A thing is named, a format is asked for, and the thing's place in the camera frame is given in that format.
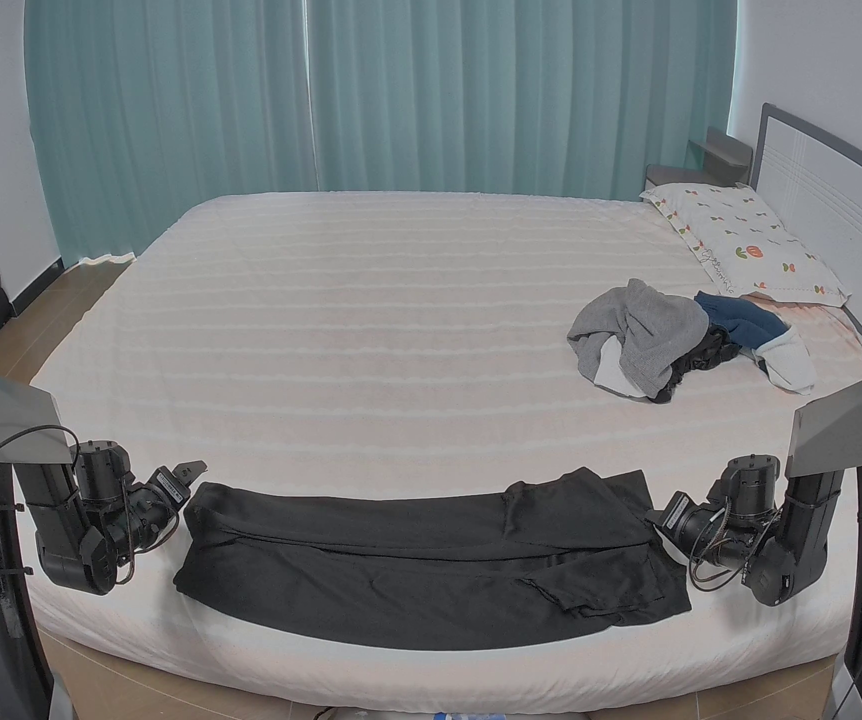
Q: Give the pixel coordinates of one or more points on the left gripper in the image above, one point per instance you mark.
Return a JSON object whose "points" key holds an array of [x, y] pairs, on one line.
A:
{"points": [[161, 503]]}

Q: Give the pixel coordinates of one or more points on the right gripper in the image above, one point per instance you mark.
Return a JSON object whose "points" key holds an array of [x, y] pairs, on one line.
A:
{"points": [[682, 526]]}

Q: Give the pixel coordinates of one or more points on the black T-shirt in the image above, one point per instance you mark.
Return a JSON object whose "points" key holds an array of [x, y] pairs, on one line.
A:
{"points": [[416, 559]]}

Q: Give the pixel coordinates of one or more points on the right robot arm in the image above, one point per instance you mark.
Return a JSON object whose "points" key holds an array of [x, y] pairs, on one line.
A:
{"points": [[813, 507]]}

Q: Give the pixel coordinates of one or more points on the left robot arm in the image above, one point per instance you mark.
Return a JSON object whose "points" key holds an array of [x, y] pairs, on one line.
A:
{"points": [[48, 507]]}

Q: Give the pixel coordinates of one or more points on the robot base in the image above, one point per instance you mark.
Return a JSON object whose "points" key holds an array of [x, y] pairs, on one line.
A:
{"points": [[461, 717]]}

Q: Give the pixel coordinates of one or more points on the pile of clothes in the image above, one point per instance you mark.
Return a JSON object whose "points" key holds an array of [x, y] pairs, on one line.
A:
{"points": [[656, 327]]}

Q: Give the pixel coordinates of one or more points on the bed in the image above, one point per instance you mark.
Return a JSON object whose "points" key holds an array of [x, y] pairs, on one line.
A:
{"points": [[401, 312]]}

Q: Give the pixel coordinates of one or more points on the white printed pillow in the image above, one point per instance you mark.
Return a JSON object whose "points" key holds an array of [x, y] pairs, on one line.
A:
{"points": [[750, 241]]}

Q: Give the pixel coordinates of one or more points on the blue-green curtain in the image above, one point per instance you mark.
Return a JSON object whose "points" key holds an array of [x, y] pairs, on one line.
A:
{"points": [[168, 102], [521, 72]]}

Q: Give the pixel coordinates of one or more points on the grey bedside table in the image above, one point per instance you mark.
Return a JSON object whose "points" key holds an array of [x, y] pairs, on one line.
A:
{"points": [[723, 148]]}

